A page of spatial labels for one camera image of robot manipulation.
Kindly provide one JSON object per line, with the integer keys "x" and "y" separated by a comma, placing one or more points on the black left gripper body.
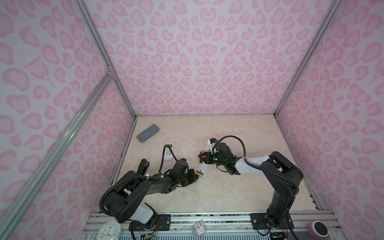
{"x": 189, "y": 177}

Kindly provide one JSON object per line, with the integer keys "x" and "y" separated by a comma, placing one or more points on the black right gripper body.
{"x": 219, "y": 160}

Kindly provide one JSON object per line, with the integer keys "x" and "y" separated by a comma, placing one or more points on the white remote control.
{"x": 201, "y": 169}
{"x": 168, "y": 155}

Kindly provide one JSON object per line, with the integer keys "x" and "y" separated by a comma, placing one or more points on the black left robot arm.
{"x": 124, "y": 200}

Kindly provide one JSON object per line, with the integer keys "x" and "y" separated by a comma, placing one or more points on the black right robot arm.
{"x": 282, "y": 174}

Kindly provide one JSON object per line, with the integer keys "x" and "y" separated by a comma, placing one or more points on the small clear parts box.
{"x": 199, "y": 228}

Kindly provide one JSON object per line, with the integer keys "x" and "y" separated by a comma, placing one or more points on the grey rectangular sponge block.
{"x": 148, "y": 133}

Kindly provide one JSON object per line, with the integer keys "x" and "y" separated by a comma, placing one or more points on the white analog clock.
{"x": 109, "y": 231}

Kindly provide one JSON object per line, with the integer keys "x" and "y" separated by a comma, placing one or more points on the pink tape roll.
{"x": 317, "y": 229}

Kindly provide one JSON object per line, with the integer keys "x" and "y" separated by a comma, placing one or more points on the aluminium front rail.
{"x": 237, "y": 226}

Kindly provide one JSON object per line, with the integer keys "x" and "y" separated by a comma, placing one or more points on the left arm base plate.
{"x": 163, "y": 222}

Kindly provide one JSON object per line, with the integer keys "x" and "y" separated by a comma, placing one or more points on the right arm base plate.
{"x": 260, "y": 222}

